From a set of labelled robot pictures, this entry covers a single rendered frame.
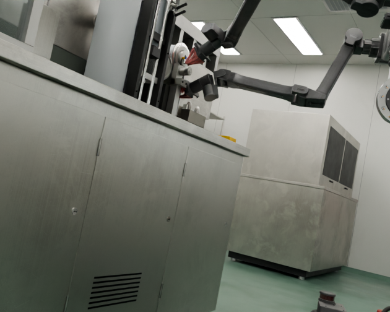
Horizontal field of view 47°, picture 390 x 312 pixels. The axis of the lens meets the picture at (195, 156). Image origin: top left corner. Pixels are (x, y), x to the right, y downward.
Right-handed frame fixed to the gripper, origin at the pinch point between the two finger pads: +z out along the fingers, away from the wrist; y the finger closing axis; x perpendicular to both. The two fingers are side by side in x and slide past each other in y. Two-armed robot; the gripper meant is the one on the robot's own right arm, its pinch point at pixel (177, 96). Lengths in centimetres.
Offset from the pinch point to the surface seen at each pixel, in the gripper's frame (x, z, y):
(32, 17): -20, -18, -104
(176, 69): 6.0, -9.1, -12.2
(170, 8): 16.0, -25.8, -37.5
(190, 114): -9.4, -2.0, 5.7
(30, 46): -26, -14, -103
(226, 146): -33.9, -17.6, 0.7
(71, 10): 35, 16, -48
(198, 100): 28, 19, 66
